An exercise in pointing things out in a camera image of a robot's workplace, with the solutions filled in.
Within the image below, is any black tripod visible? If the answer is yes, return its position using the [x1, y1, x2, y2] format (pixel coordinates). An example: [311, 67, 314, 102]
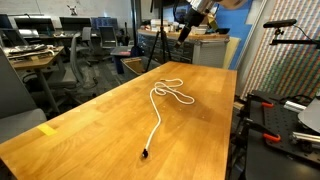
[145, 0, 173, 73]

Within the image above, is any colourful patterned panel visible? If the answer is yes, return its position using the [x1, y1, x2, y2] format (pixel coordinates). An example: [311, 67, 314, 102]
[239, 0, 320, 101]

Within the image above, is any blue board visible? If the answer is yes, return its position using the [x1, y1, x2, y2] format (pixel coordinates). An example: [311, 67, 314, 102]
[163, 0, 255, 72]

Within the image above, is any black stereo camera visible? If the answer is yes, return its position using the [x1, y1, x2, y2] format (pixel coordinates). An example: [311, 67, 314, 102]
[262, 18, 298, 30]

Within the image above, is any white plastic tub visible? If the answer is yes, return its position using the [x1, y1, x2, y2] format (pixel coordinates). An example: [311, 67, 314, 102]
[193, 25, 209, 36]

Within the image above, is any orange handled black clamp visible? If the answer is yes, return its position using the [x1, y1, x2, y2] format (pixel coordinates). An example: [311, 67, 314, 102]
[242, 116, 282, 144]
[247, 93, 276, 110]

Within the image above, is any large grey office chair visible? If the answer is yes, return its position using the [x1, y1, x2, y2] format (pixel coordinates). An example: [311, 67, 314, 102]
[0, 48, 48, 144]

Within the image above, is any grey drawer cabinet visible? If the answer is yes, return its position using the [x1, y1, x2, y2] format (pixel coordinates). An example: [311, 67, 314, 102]
[137, 29, 231, 70]

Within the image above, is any long silver aluminium extrusion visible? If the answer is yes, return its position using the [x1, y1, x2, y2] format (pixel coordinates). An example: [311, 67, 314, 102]
[291, 131, 320, 146]

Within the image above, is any white braided rope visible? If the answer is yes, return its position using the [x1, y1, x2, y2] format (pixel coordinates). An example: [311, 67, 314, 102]
[141, 78, 196, 159]

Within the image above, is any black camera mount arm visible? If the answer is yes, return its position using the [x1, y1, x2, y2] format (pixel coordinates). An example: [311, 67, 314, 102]
[269, 27, 320, 50]

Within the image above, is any grey bin with cardboard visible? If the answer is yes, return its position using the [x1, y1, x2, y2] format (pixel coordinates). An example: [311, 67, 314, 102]
[120, 55, 162, 80]

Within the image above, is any yellow wrist camera box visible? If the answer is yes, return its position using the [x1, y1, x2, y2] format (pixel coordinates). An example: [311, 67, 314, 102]
[207, 14, 220, 32]

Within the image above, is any yellow foam board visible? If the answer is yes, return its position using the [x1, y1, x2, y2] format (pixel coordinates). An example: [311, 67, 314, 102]
[221, 36, 242, 71]

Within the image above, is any small drone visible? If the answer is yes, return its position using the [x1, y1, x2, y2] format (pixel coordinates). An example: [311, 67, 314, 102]
[65, 4, 80, 16]

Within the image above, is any black monitor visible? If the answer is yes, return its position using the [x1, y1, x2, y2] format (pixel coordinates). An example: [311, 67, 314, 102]
[59, 16, 92, 33]
[13, 16, 56, 34]

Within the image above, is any white machine with green light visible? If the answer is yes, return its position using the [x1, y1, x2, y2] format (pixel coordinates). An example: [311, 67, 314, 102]
[244, 89, 320, 180]

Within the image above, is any white box stack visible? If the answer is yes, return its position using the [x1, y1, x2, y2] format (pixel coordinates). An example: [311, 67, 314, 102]
[149, 18, 170, 33]

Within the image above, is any wooden office desk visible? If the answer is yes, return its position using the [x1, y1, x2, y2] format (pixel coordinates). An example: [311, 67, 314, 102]
[3, 44, 67, 115]

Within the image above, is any black bowl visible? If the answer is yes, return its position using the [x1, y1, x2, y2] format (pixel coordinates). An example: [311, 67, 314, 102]
[215, 27, 232, 36]

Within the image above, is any blue bin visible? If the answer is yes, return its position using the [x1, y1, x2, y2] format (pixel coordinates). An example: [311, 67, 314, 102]
[110, 46, 134, 75]

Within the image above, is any yellow tape patch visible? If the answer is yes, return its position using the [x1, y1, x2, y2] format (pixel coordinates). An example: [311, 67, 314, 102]
[36, 123, 59, 137]

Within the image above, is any grey fabric office chair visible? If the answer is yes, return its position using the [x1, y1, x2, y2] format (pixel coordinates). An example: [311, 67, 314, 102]
[46, 31, 98, 99]

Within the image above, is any short silver aluminium extrusion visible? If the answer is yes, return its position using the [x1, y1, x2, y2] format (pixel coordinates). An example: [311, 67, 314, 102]
[283, 100, 308, 114]

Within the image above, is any black mesh office chair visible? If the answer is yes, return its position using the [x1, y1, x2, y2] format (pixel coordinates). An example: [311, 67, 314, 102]
[98, 25, 128, 64]

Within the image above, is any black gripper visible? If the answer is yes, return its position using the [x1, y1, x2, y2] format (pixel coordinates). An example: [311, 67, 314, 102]
[175, 7, 210, 48]

